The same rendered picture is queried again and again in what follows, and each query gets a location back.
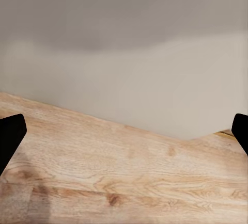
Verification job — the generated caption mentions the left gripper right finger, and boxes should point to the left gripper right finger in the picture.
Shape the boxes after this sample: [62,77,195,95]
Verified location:
[231,113,248,155]

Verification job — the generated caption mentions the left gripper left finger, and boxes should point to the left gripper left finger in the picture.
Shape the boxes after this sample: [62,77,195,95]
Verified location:
[0,114,27,176]

